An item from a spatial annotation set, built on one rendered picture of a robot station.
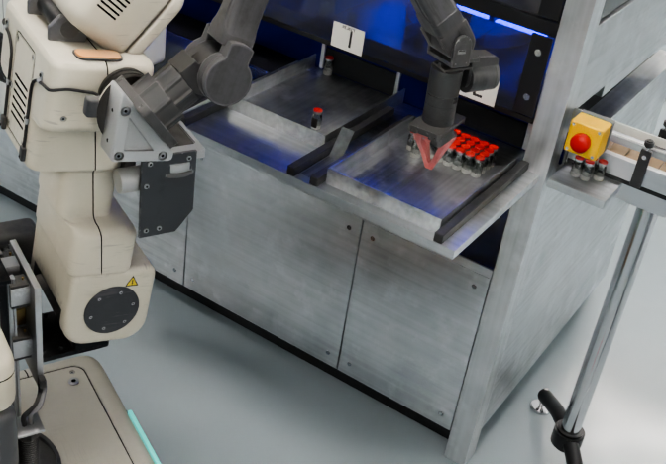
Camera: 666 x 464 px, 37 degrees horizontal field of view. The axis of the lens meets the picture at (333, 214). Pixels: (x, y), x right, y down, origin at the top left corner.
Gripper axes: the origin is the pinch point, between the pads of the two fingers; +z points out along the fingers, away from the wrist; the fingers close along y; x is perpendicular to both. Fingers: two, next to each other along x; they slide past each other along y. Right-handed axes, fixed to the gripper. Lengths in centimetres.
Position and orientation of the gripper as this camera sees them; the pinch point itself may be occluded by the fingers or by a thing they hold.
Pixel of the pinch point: (429, 164)
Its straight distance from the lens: 184.5
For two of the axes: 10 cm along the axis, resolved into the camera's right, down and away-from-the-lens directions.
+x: -8.3, -3.7, 4.2
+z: -1.1, 8.4, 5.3
